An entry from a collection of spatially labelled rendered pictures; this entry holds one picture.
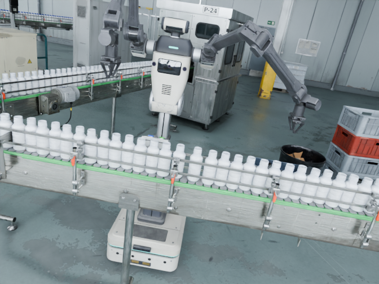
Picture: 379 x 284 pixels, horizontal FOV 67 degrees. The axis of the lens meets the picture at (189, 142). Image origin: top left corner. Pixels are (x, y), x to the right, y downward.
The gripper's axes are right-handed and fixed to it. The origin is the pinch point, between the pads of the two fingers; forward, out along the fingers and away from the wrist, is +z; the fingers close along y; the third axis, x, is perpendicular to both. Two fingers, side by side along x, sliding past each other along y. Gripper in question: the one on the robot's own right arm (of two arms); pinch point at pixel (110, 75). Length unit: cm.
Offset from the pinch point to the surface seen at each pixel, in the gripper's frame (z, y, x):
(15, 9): -1, -484, -373
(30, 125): 26.2, 16.5, -30.9
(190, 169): 33, 18, 47
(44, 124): 24.4, 16.7, -24.3
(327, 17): -139, -1184, 478
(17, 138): 33, 18, -37
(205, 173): 34, 18, 54
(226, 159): 25, 17, 62
